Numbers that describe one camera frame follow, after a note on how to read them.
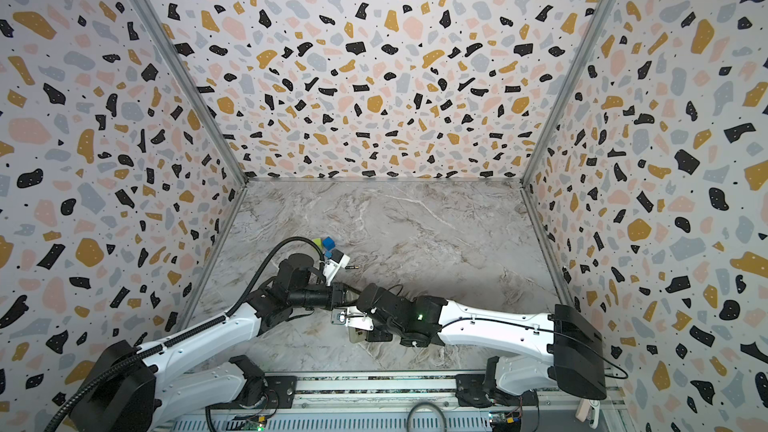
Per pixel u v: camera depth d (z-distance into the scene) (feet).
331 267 2.44
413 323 1.76
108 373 1.27
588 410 2.31
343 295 2.36
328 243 3.27
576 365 1.29
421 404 2.27
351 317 2.02
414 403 2.40
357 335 2.40
